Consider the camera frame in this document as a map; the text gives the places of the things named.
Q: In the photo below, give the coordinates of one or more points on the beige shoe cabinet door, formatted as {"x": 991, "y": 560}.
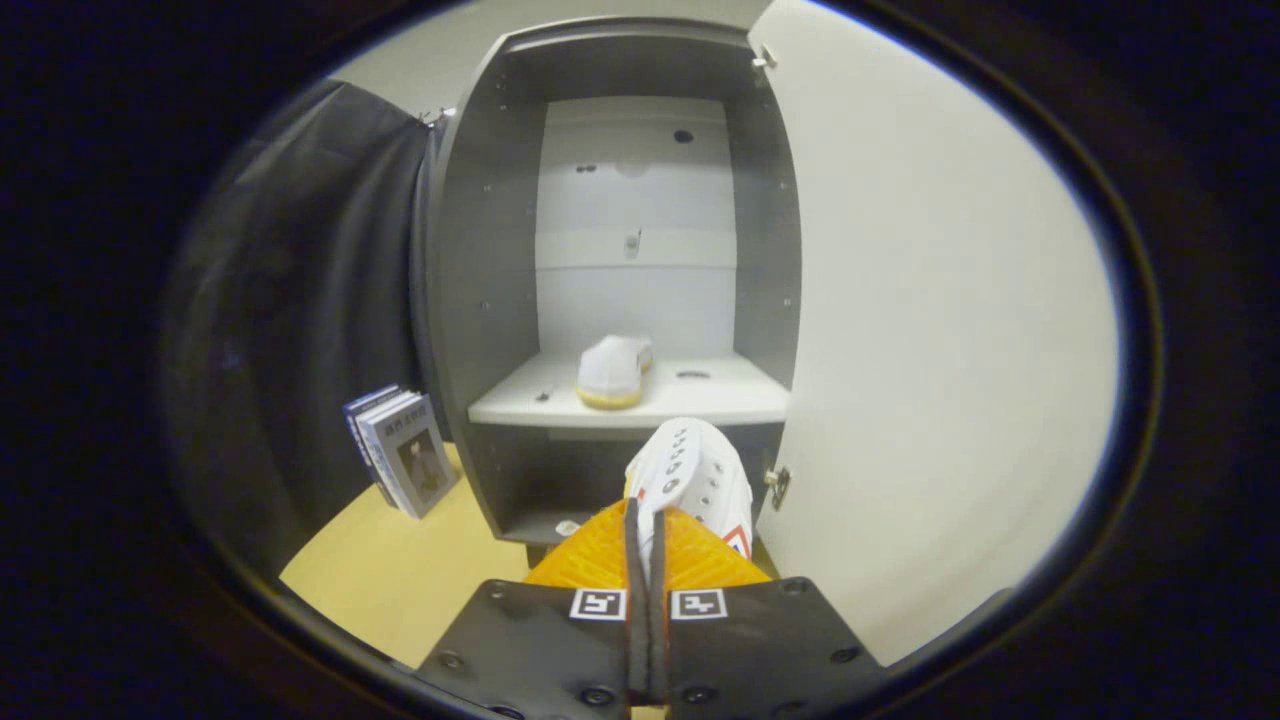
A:
{"x": 950, "y": 350}

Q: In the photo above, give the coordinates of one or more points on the book with portrait cover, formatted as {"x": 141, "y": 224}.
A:
{"x": 420, "y": 465}

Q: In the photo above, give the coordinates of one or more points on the white shoe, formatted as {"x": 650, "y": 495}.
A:
{"x": 700, "y": 470}
{"x": 612, "y": 375}

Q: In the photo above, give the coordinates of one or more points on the black backdrop cloth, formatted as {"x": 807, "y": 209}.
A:
{"x": 300, "y": 300}

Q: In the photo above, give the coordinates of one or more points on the grey shoe cabinet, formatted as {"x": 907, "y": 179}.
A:
{"x": 490, "y": 250}

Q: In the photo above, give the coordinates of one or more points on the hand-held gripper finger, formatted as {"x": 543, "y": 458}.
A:
{"x": 660, "y": 620}
{"x": 636, "y": 600}

